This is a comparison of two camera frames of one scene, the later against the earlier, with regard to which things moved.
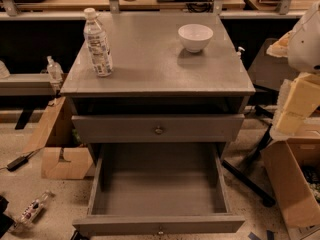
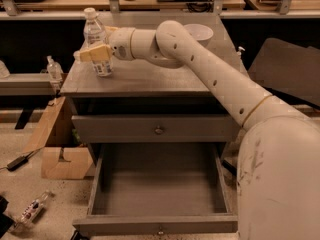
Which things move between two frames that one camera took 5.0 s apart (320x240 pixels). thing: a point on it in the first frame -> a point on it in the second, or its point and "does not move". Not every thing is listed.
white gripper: x=306 y=47 -> x=120 y=44
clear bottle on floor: x=29 y=214 does not move
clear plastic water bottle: x=98 y=43 does not move
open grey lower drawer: x=157 y=189 does not move
